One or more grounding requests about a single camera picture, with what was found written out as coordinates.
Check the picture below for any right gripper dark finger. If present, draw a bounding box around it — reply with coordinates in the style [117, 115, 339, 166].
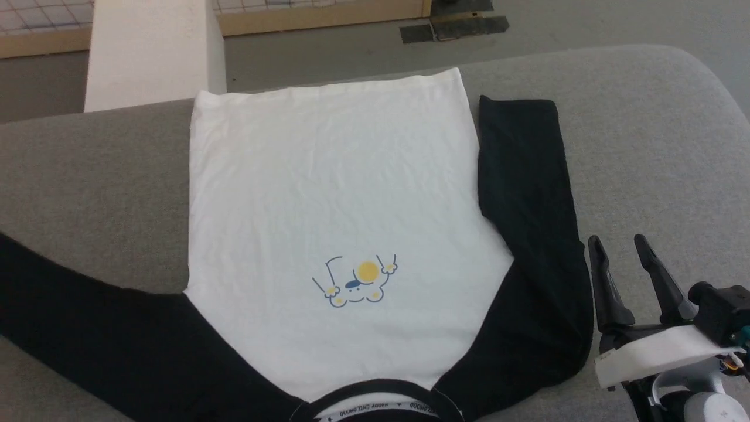
[587, 235, 637, 331]
[633, 234, 698, 325]

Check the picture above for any grey fabric sofa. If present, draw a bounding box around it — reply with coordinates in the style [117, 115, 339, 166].
[0, 44, 750, 422]

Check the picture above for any black floor base plate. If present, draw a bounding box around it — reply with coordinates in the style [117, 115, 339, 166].
[400, 15, 510, 45]

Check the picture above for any lemon print partition screen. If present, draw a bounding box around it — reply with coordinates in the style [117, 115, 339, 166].
[0, 0, 432, 60]

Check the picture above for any white shirt with black sleeves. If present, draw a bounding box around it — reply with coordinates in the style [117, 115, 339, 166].
[0, 67, 594, 422]

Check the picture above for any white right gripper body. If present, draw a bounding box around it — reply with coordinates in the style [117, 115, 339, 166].
[594, 323, 734, 391]

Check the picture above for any white rectangular box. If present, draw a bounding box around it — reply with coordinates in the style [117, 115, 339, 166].
[84, 0, 228, 114]

